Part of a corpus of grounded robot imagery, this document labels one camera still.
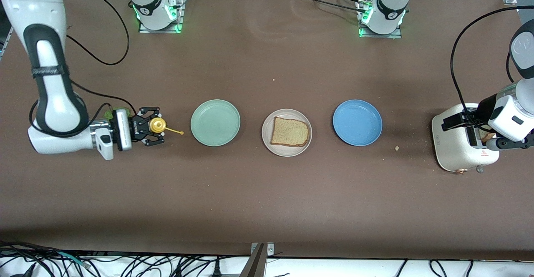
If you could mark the white toaster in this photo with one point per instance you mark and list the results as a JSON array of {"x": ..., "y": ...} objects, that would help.
[{"x": 452, "y": 143}]

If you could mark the black power plug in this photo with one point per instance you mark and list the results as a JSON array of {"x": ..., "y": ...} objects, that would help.
[{"x": 217, "y": 269}]

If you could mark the silver metal bracket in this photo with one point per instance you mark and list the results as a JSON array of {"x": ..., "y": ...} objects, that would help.
[{"x": 270, "y": 248}]

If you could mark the blue plate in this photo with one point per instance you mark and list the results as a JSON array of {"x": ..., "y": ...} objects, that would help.
[{"x": 357, "y": 122}]

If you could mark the dark metal bar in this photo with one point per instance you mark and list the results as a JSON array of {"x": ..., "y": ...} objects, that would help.
[{"x": 254, "y": 264}]

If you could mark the yellow mustard squeeze bottle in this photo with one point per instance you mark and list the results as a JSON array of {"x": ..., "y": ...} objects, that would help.
[{"x": 157, "y": 125}]

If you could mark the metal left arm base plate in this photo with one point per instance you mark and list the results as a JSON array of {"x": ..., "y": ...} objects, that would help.
[{"x": 379, "y": 36}]

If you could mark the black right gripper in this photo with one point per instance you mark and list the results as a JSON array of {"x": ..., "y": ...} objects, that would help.
[{"x": 136, "y": 125}]

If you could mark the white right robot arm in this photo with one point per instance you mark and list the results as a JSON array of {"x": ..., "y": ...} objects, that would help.
[{"x": 50, "y": 85}]

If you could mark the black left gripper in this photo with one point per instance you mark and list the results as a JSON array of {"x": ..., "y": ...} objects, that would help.
[{"x": 485, "y": 106}]

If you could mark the beige plate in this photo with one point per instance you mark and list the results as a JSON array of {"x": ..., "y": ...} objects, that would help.
[{"x": 288, "y": 152}]

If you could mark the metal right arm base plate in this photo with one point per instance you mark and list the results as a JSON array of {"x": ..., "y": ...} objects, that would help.
[{"x": 179, "y": 22}]

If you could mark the mint green plate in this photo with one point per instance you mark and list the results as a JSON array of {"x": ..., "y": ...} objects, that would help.
[{"x": 215, "y": 122}]

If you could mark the green lettuce leaf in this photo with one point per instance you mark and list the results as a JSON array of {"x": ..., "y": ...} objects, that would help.
[{"x": 109, "y": 112}]

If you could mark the brown bread slice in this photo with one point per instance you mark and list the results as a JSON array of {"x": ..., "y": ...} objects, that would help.
[
  {"x": 290, "y": 132},
  {"x": 486, "y": 135}
]

